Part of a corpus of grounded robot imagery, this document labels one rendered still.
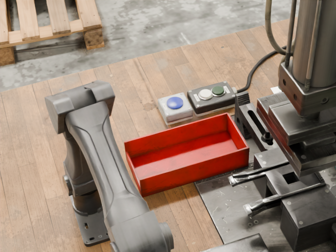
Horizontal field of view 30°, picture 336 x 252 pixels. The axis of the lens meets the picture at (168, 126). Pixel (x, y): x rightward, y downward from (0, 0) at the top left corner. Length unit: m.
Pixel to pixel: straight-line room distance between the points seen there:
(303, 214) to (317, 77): 0.31
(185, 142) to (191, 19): 1.94
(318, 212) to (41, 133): 0.68
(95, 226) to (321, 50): 0.60
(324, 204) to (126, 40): 2.13
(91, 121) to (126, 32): 2.37
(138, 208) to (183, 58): 0.84
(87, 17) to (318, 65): 2.26
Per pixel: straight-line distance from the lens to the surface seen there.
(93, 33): 3.15
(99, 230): 1.31
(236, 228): 1.31
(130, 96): 1.58
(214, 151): 1.43
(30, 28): 3.17
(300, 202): 1.25
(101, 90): 0.94
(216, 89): 1.53
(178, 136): 1.43
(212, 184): 1.38
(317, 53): 1.00
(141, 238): 0.89
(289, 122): 1.12
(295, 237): 1.25
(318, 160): 1.12
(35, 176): 1.44
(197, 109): 1.50
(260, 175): 1.29
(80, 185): 1.21
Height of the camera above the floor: 1.97
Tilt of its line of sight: 46 degrees down
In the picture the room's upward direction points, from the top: 4 degrees counter-clockwise
